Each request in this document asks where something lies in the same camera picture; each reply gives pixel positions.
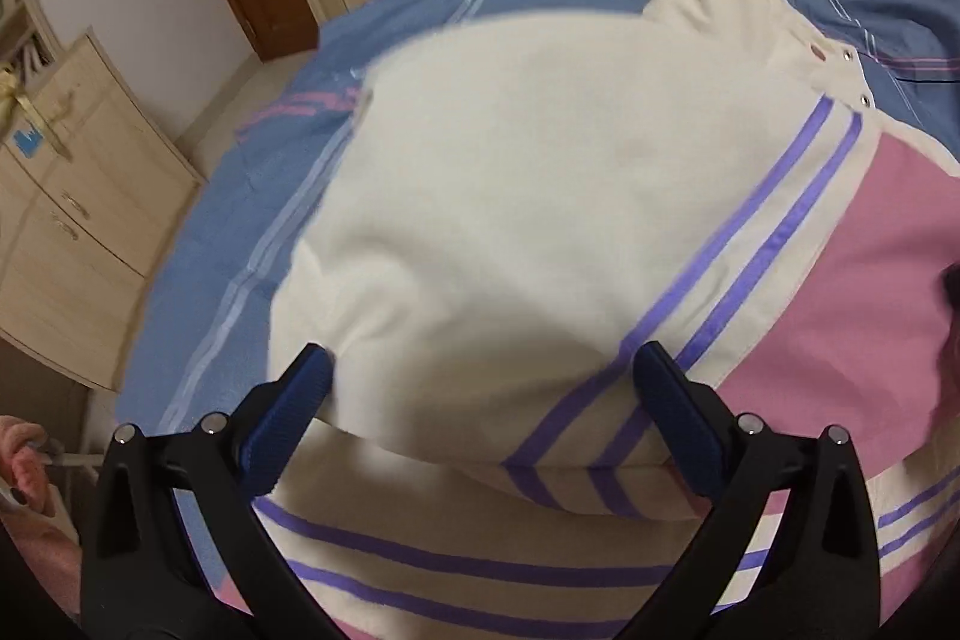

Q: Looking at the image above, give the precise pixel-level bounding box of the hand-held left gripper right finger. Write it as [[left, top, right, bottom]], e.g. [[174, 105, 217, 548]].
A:
[[622, 341, 882, 640]]

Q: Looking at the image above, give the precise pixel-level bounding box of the blue plaid bed sheet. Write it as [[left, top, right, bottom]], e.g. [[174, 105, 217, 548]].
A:
[[116, 0, 960, 618]]

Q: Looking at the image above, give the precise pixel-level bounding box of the yellow ribbon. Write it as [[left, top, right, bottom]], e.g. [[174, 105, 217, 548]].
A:
[[0, 72, 73, 163]]

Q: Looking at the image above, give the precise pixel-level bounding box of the white pink purple-striped jacket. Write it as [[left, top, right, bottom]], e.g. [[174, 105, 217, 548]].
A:
[[217, 0, 960, 640]]

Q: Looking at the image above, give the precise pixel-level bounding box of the light wood shelf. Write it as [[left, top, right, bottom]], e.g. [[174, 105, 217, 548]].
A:
[[0, 0, 65, 82]]

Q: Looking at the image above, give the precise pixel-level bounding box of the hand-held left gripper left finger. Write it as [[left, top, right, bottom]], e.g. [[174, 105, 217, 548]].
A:
[[79, 344, 335, 640]]

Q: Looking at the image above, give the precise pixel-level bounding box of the light wood drawer cabinet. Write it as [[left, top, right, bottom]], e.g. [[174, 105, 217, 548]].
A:
[[0, 29, 205, 393]]

